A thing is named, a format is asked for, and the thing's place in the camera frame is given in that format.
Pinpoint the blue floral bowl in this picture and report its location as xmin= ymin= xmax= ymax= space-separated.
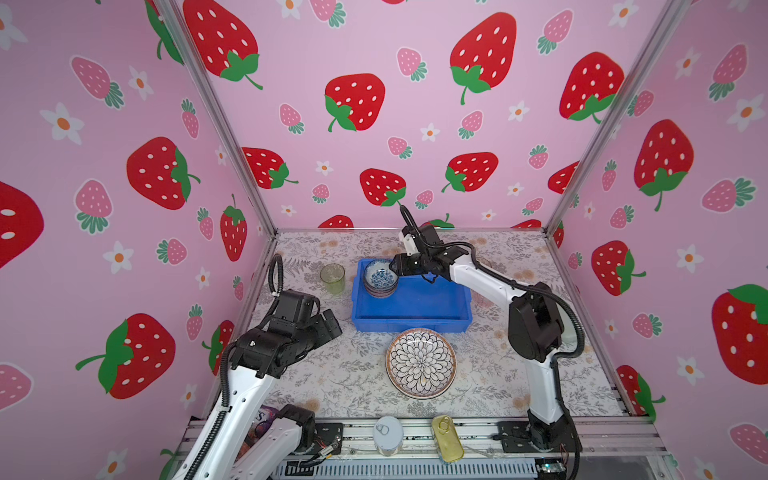
xmin=363 ymin=259 xmax=399 ymax=292

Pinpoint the large floral patterned plate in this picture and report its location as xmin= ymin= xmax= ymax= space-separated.
xmin=385 ymin=328 xmax=457 ymax=400

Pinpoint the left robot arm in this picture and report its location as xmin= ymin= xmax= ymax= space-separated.
xmin=173 ymin=254 xmax=342 ymax=479

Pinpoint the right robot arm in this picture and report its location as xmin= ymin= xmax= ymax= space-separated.
xmin=390 ymin=205 xmax=585 ymax=457

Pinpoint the blue plastic bin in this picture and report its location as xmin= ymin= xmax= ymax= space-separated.
xmin=351 ymin=259 xmax=473 ymax=333

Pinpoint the green glass cup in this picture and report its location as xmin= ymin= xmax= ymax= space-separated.
xmin=320 ymin=263 xmax=346 ymax=295

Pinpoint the pink snack packet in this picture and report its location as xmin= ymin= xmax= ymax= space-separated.
xmin=239 ymin=406 xmax=279 ymax=456

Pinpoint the white round can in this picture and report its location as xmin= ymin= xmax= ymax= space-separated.
xmin=373 ymin=416 xmax=405 ymax=456

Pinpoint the yellow oval tin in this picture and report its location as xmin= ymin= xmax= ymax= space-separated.
xmin=431 ymin=415 xmax=465 ymax=463

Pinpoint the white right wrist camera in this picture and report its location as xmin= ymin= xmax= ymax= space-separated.
xmin=398 ymin=232 xmax=419 ymax=256

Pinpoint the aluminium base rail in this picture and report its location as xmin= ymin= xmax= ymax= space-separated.
xmin=179 ymin=416 xmax=667 ymax=480

